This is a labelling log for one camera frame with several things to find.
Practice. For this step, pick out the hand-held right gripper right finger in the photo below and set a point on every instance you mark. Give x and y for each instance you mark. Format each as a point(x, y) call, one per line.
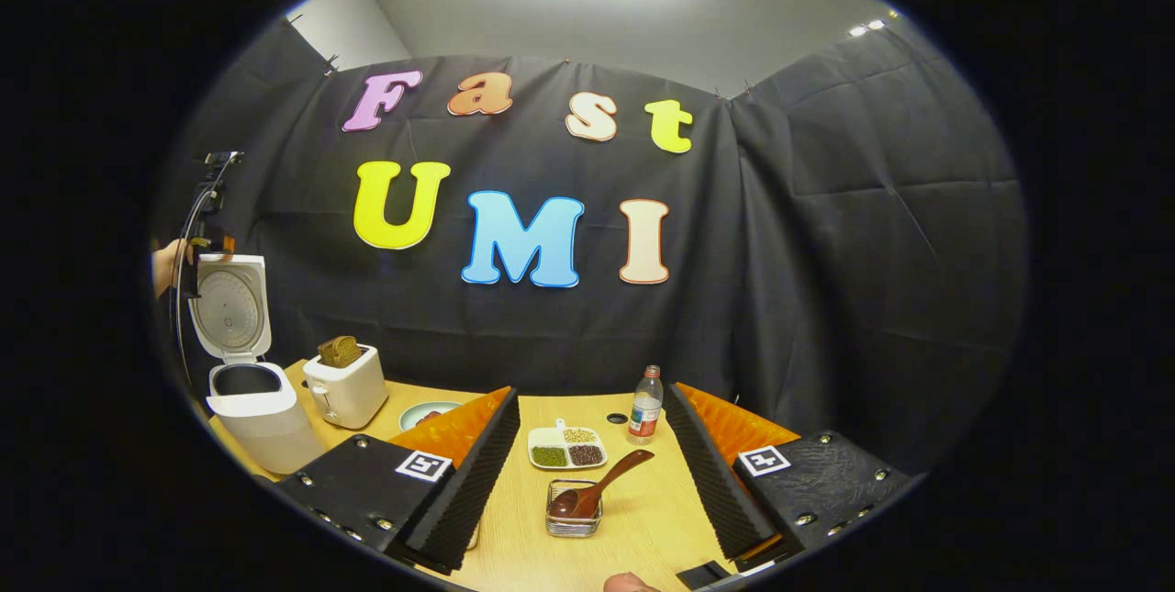
point(711, 482)

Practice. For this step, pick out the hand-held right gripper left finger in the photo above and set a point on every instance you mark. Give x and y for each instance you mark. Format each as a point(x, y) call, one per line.
point(468, 491)

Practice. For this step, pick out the clear rice container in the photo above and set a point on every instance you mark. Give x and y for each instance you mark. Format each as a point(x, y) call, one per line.
point(472, 537)

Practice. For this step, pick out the brown wooden spoon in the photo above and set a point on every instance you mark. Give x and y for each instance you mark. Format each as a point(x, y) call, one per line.
point(597, 486)

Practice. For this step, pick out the white rice cooker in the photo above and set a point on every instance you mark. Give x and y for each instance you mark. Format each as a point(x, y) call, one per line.
point(266, 436)

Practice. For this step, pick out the red meat piece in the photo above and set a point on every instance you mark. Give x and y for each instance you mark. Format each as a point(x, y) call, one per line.
point(428, 418)

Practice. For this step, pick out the pale green plate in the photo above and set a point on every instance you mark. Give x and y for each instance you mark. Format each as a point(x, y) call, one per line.
point(441, 410)

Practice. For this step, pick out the clear plastic bottle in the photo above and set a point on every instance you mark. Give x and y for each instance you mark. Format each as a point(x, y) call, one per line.
point(645, 413)

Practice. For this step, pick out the white divided bean dish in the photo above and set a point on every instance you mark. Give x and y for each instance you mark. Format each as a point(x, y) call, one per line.
point(567, 445)

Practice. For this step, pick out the white toaster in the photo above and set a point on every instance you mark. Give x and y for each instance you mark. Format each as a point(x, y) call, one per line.
point(349, 395)

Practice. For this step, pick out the brown bread slice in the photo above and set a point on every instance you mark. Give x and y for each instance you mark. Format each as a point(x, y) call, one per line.
point(352, 350)
point(331, 353)

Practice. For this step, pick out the black backdrop cloth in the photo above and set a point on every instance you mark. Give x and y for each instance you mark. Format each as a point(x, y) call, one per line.
point(826, 252)

